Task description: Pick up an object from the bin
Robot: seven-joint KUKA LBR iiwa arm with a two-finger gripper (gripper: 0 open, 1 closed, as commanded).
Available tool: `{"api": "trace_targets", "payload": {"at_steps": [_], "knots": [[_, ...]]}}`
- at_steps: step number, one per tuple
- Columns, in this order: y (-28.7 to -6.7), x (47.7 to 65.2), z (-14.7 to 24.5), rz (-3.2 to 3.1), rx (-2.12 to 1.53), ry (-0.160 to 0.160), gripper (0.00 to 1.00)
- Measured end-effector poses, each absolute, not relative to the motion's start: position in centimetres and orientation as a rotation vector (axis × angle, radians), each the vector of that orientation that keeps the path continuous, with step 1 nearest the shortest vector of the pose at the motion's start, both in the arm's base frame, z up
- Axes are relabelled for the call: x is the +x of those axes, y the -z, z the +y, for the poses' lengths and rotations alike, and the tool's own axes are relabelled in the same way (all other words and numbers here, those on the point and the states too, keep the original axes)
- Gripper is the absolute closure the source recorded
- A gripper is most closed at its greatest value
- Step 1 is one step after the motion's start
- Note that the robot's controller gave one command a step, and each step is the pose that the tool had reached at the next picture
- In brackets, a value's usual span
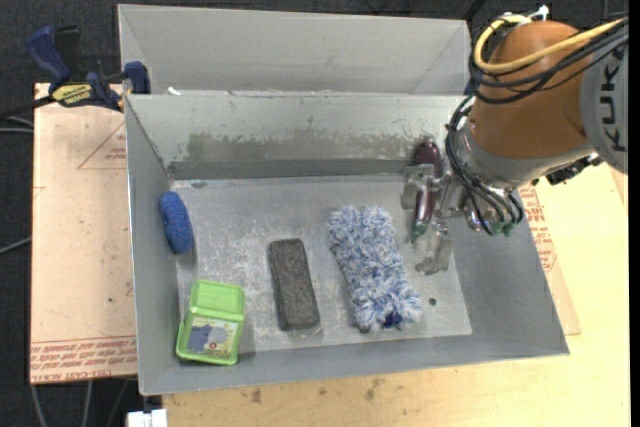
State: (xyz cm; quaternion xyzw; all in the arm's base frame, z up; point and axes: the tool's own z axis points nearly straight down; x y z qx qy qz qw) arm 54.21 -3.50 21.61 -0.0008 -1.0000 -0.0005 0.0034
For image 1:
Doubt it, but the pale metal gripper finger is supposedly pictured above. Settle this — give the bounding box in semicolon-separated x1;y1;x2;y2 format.
432;226;455;267
415;239;442;276

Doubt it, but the blue and white fluffy cloth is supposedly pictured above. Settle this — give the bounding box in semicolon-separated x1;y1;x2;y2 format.
326;204;424;334

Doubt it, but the grey metal bin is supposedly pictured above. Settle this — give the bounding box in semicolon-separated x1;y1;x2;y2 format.
117;3;571;397

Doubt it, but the dark grey flat block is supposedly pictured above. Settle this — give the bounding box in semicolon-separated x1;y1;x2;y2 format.
267;237;322;332

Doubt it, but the green plastic box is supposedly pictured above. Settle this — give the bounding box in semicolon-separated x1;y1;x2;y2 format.
174;279;247;367

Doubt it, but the round blue sponge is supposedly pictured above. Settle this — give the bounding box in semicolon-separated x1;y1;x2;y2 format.
158;190;195;255

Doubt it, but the brown cardboard board, red print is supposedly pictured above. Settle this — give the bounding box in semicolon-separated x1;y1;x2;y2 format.
29;82;584;386

